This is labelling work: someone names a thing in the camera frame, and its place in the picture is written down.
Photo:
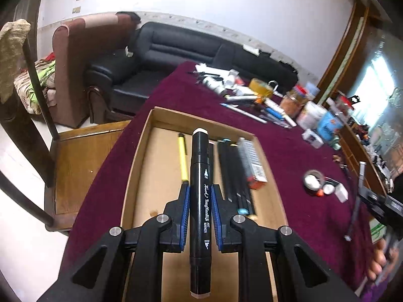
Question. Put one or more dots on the long white pen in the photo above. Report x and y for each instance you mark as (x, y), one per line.
(245, 112)

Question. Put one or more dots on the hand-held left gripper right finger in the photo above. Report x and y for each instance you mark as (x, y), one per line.
(216, 220)

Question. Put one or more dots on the person's right hand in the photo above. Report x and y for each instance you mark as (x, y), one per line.
(376, 261)

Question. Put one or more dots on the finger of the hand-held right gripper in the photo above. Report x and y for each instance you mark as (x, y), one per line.
(354, 217)
(362, 176)

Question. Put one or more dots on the orange label jar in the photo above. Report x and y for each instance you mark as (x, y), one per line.
(292, 103)

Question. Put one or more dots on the brown cardboard box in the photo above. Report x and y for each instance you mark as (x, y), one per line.
(157, 163)

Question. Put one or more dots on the blue pen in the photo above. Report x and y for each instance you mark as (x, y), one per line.
(274, 114)

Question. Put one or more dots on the black leather sofa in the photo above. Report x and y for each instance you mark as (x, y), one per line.
(176, 53)

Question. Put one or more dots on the clear jar blue label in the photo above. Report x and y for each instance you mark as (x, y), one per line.
(330, 125)

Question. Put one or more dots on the yellow pen black grip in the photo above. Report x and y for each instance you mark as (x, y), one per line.
(183, 157)

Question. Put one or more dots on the white tube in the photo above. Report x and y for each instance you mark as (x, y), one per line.
(281, 111)

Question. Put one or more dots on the beige towel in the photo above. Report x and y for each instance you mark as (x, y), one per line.
(12, 56)

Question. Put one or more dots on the small white bottle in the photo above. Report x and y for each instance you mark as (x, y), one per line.
(328, 189)

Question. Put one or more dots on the wall switch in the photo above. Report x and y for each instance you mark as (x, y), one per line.
(76, 9)

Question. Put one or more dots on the black tape roll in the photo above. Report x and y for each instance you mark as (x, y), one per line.
(307, 182)

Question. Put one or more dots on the small white carton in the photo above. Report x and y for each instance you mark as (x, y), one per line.
(312, 139)

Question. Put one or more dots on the black marker cyan ends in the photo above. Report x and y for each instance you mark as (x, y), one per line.
(234, 179)

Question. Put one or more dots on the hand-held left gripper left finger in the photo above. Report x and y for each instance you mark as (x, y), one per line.
(185, 220)

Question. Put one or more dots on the white plastic jar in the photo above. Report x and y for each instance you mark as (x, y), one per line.
(311, 116)

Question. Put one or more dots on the white glue bottle orange cap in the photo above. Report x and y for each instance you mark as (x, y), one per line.
(312, 181)

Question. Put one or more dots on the yellow packing tape roll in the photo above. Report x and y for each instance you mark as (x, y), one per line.
(261, 87)

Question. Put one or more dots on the grey packet red base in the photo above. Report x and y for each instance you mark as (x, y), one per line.
(252, 160)

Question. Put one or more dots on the white eraser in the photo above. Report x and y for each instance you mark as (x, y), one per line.
(341, 193)

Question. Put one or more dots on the black marker white ends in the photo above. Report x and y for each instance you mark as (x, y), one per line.
(201, 195)

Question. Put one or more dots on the brown armchair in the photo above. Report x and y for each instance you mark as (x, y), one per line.
(82, 69)

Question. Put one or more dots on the white round bottle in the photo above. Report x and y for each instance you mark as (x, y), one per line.
(212, 85)

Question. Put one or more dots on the dark wooden chair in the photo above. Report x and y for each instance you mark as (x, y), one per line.
(82, 157)

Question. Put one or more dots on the colourful patterned cloth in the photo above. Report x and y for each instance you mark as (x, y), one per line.
(37, 85)

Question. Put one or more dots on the small brown toy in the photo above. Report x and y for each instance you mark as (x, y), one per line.
(338, 159)

